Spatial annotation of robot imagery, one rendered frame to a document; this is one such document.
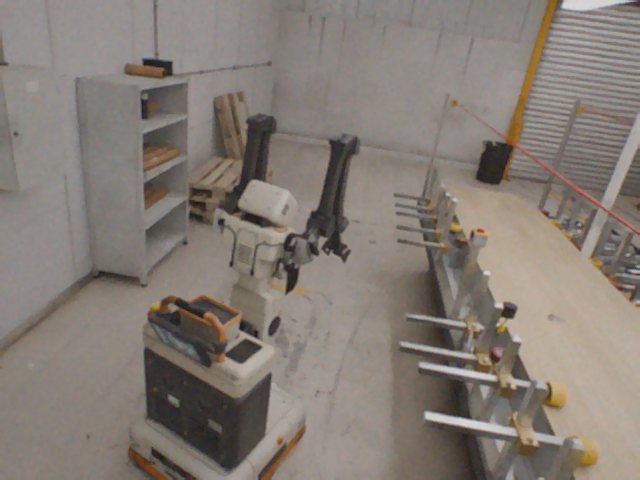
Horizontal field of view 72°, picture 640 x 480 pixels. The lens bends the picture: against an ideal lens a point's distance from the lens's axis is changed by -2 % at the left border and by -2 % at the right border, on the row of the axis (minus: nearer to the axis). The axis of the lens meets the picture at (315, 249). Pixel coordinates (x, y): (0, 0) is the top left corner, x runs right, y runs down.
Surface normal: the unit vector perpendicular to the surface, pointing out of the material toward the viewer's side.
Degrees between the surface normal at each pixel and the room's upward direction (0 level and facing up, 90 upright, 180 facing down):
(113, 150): 90
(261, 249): 82
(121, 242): 90
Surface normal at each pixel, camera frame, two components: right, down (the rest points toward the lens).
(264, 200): -0.29, -0.38
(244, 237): -0.48, 0.18
